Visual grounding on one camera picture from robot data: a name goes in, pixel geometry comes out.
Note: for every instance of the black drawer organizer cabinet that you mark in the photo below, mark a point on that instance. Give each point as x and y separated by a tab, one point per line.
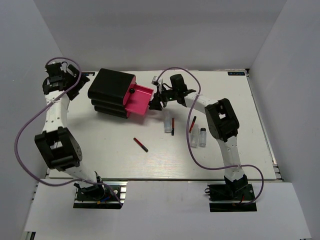
107	92

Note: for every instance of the pink top drawer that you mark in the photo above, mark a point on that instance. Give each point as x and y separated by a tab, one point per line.
130	84

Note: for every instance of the red black lipstick pen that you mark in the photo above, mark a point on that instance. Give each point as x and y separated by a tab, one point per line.
140	144

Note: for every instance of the pink drawer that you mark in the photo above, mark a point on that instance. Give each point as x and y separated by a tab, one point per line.
130	84
139	100

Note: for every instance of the clear plastic bottle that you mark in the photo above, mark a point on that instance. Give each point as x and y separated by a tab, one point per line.
167	122

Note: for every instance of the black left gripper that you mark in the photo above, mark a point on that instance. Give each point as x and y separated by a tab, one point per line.
75	91

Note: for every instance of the clear bottle blue label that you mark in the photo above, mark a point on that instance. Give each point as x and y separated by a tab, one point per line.
194	136

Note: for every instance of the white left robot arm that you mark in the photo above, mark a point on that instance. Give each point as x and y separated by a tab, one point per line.
56	144

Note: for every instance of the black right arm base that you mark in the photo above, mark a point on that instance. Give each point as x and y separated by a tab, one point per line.
223	200

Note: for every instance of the red black lip liner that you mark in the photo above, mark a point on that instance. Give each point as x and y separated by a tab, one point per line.
173	126

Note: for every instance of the clear bottle black cap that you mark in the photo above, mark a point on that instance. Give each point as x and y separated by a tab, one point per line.
202	139

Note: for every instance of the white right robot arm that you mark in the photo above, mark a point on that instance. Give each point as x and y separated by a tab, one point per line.
221	119

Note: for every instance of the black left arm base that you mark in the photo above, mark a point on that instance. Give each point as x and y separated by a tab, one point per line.
101	197

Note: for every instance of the red lip gloss tube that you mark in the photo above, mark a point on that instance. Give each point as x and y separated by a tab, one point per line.
192	124

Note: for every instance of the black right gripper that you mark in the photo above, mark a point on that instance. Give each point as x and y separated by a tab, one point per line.
156	104

